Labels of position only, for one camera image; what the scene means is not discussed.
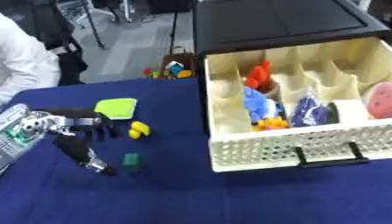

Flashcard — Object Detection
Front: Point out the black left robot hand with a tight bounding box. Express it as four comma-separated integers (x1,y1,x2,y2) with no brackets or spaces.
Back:
31,107,124,177

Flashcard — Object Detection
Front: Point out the pale compartment drawer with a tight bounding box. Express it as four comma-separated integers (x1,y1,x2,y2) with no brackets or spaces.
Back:
203,36,392,173

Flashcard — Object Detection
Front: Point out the lime green flat block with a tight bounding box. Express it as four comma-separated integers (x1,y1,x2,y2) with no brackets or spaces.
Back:
93,97,140,121

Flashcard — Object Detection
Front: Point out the black bag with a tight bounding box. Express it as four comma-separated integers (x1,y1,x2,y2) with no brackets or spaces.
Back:
53,47,91,88

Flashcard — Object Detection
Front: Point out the yellow toy block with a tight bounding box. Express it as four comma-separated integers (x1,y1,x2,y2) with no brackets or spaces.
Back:
127,120,153,140

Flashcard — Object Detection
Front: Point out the small green block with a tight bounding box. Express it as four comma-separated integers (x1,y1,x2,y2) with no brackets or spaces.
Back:
121,152,143,169

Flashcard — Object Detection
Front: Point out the person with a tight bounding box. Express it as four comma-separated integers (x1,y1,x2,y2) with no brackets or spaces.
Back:
0,12,69,107

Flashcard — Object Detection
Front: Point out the black tripod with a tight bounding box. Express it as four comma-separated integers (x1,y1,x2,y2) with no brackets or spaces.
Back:
47,0,109,51

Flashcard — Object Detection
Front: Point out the brown basket of toys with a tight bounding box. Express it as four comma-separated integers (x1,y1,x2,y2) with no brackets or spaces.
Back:
157,47,200,80

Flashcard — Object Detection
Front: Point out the light blue toy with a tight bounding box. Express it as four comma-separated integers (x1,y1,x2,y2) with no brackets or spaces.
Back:
241,86,284,123

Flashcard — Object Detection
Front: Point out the red toy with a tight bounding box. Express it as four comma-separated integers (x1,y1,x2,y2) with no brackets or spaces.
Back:
243,59,275,94

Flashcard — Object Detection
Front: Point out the orange yellow toy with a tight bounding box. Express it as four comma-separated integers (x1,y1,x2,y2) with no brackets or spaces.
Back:
252,115,291,132

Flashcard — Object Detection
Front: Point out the dark blue toy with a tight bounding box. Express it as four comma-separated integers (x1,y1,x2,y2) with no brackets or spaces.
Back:
289,95,331,128

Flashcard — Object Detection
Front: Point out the white roll with black end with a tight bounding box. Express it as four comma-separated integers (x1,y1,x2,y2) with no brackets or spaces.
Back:
325,99,371,125

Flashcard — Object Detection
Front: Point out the pink watermelon slice toy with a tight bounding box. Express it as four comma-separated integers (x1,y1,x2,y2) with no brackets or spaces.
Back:
361,81,392,120

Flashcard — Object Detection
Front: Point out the black drawer handle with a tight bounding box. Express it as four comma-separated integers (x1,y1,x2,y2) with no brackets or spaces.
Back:
292,141,371,169

